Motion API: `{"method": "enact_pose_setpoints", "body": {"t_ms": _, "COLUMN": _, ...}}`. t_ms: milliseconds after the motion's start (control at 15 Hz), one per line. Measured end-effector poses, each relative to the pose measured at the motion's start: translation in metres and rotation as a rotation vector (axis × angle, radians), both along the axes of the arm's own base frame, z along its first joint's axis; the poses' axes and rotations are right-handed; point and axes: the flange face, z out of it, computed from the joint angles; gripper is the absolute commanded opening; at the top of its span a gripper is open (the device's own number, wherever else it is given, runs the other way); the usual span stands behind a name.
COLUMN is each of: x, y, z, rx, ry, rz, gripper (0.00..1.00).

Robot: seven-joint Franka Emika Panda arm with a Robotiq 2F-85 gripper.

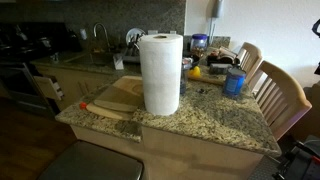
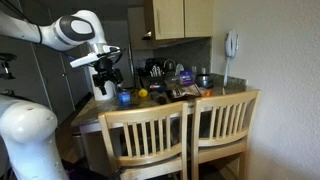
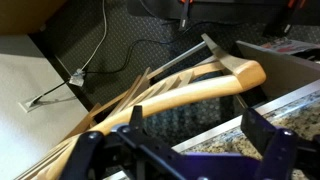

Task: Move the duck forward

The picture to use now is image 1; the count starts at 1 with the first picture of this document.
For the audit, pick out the yellow rubber duck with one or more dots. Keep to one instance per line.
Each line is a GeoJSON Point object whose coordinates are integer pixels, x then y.
{"type": "Point", "coordinates": [195, 72]}

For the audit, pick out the white paper towel roll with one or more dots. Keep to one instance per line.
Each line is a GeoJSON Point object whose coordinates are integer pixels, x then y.
{"type": "Point", "coordinates": [161, 75]}

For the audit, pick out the clear glass tumbler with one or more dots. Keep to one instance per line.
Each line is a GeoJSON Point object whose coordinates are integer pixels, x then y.
{"type": "Point", "coordinates": [185, 75]}

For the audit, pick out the rectangular wooden cutting board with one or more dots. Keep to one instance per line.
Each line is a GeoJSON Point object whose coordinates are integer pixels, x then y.
{"type": "Point", "coordinates": [121, 95]}

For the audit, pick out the dish drying rack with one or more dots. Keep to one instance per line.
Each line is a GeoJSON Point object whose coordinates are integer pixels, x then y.
{"type": "Point", "coordinates": [131, 55]}

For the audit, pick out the thin wooden board strip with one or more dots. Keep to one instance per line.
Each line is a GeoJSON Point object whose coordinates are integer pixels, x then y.
{"type": "Point", "coordinates": [206, 80]}

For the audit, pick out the white plate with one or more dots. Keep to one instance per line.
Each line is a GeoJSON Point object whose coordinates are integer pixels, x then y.
{"type": "Point", "coordinates": [134, 35]}

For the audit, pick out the clear jar with blue lid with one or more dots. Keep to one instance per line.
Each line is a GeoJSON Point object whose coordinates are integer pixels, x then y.
{"type": "Point", "coordinates": [199, 42]}

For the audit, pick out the blue tin can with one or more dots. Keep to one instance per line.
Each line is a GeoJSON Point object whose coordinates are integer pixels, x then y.
{"type": "Point", "coordinates": [234, 82]}

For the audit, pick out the kitchen sink basin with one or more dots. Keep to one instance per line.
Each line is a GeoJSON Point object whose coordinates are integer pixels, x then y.
{"type": "Point", "coordinates": [90, 59]}

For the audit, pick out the small red object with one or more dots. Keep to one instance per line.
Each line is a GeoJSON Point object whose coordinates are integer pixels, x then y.
{"type": "Point", "coordinates": [83, 105]}

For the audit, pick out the chrome kitchen faucet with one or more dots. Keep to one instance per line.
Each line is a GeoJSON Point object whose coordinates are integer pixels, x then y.
{"type": "Point", "coordinates": [101, 33]}

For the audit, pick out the small white soap bottle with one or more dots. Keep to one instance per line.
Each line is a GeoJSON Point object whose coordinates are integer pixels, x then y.
{"type": "Point", "coordinates": [83, 34]}

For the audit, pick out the light wooden slat chair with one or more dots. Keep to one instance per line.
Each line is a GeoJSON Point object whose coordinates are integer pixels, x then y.
{"type": "Point", "coordinates": [283, 96]}
{"type": "Point", "coordinates": [250, 58]}

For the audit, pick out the stainless steel trash can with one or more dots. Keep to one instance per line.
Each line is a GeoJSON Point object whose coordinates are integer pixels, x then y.
{"type": "Point", "coordinates": [91, 162]}

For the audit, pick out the open beige kitchen drawer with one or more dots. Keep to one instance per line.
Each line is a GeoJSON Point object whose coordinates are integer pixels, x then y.
{"type": "Point", "coordinates": [49, 87]}

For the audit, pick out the black stove with oven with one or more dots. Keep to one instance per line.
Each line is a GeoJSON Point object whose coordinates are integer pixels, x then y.
{"type": "Point", "coordinates": [23, 56]}

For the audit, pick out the black robot stand equipment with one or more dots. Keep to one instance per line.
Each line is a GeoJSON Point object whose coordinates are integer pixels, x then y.
{"type": "Point", "coordinates": [300, 163]}

